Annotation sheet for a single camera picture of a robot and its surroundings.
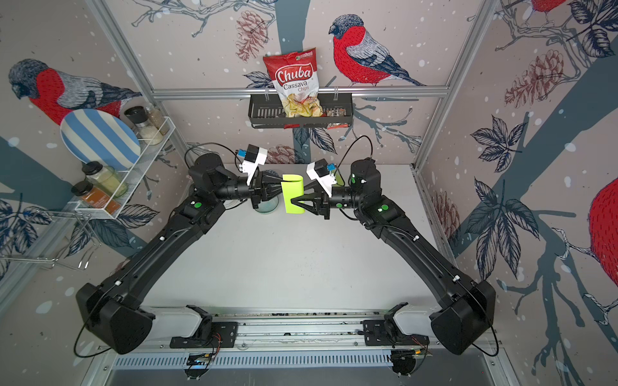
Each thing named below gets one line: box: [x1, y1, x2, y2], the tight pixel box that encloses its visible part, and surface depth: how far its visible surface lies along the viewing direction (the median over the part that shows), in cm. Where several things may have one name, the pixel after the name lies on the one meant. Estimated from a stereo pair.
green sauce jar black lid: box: [82, 160, 129, 198], surface depth 67 cm
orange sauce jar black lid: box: [70, 180, 122, 215], surface depth 63 cm
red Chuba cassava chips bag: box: [263, 47, 323, 119], surface depth 83 cm
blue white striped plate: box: [59, 107, 141, 171], surface depth 72 cm
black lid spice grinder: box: [123, 105, 163, 146], surface depth 82 cm
